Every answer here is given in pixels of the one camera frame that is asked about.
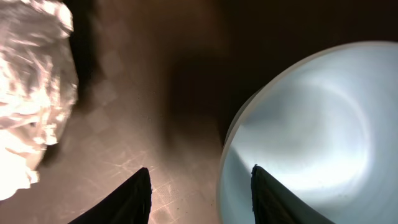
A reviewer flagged light blue bowl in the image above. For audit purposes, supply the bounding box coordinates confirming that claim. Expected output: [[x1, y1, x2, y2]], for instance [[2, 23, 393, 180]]
[[216, 41, 397, 223]]

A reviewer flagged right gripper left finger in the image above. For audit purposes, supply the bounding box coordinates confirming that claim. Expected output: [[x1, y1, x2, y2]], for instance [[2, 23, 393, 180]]
[[70, 167, 152, 224]]

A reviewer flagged brown serving tray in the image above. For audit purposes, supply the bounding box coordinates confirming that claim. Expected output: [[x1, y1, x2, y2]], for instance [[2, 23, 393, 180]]
[[1, 0, 397, 223]]

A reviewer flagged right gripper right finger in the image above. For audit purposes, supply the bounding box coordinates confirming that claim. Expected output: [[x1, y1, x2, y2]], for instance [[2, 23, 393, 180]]
[[251, 164, 333, 224]]

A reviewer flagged white napkin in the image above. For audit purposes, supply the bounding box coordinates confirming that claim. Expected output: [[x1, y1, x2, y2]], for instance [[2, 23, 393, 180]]
[[1, 0, 78, 200]]

